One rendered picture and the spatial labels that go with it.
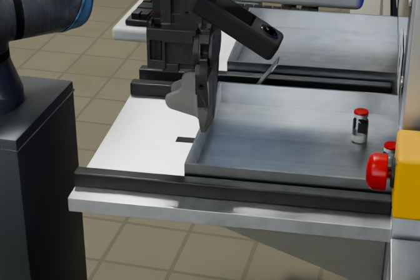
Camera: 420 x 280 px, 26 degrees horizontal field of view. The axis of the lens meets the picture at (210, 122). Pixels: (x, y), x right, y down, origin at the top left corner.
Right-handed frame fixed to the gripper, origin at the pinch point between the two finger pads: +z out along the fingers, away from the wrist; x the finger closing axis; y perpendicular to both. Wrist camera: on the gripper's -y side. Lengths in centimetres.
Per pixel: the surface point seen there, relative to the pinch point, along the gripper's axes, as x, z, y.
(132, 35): -68, 16, 29
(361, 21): -54, 5, -18
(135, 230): -113, 95, 42
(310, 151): -6.7, 6.6, -12.8
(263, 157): -4.0, 6.6, -6.7
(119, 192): 8.1, 6.9, 10.1
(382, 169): 19.1, -5.8, -21.8
